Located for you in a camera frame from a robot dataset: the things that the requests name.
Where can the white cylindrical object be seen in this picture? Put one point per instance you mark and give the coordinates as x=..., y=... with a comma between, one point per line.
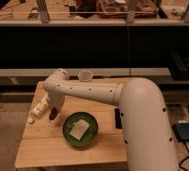
x=39, y=110

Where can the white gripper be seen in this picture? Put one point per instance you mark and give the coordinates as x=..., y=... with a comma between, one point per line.
x=56, y=102

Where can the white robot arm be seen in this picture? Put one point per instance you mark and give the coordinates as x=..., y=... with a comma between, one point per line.
x=147, y=131

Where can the small wooden table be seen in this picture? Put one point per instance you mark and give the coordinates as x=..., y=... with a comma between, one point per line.
x=43, y=144

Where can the dark red pepper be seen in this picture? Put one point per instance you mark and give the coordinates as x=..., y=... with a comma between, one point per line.
x=53, y=114

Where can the long wooden shelf bench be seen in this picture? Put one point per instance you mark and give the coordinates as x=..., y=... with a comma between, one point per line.
x=161, y=76

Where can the green round plate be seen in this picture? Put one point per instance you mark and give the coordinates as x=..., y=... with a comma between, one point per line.
x=89, y=135

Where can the black foot pedal box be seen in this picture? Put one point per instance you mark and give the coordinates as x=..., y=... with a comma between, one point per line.
x=181, y=131

